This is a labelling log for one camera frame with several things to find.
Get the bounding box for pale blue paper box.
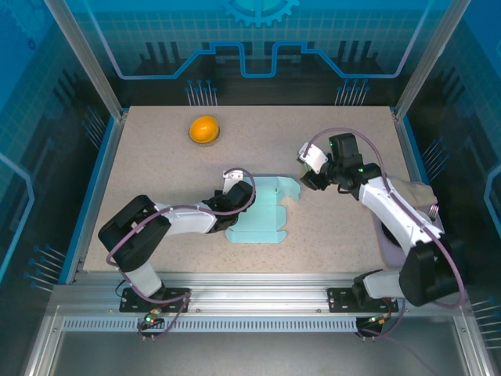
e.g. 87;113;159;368
225;175;305;245

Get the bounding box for beige folded cloth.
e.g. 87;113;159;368
391;178;438;205

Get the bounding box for orange dome toy cake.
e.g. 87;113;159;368
189;114;222;147

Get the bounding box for black bowl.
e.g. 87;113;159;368
383;226;405;248

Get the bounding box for lavender tray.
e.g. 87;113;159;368
374;203;448;268

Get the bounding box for aluminium mounting rail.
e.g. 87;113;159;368
50;271;470;319

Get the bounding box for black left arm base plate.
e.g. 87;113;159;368
119;287;192;314

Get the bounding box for slotted grey cable duct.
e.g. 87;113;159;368
62;316;362;334

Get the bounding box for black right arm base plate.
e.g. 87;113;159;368
327;287;401;314

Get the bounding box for aluminium frame post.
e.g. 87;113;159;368
392;0;471;123
42;0;127;123

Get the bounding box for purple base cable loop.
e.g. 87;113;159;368
355;296;405;342
136;291;193;342

